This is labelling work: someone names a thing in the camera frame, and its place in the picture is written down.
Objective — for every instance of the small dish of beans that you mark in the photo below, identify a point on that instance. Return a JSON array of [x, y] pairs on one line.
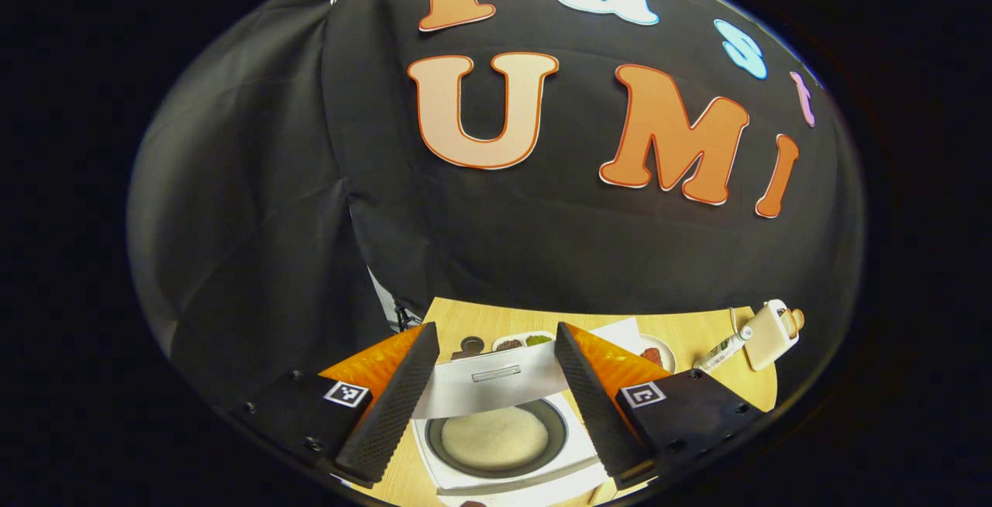
[[523, 342]]

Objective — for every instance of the black tripod stand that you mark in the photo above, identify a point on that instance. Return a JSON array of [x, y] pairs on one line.
[[401, 315]]

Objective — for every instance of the cream toaster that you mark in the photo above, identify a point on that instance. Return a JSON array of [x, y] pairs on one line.
[[767, 336]]

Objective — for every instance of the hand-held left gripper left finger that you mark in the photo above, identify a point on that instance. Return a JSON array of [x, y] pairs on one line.
[[395, 418]]

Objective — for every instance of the small dark round bowl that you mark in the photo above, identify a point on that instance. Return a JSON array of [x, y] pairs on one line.
[[471, 345]]

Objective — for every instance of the white green drink bottle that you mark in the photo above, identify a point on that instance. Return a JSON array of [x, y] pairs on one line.
[[721, 350]]

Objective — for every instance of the white rice heap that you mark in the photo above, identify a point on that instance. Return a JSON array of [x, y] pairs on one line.
[[496, 437]]

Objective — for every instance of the white rice cooker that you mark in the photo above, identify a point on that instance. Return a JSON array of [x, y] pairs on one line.
[[496, 391]]

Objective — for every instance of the cream oval plate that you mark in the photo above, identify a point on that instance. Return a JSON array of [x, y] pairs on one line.
[[669, 360]]

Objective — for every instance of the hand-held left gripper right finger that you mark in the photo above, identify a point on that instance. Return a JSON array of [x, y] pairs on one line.
[[593, 414]]

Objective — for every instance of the red meat piece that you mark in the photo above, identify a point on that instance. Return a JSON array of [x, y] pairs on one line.
[[652, 356]]

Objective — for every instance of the toasted bread slice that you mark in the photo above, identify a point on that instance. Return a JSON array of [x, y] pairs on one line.
[[794, 321]]

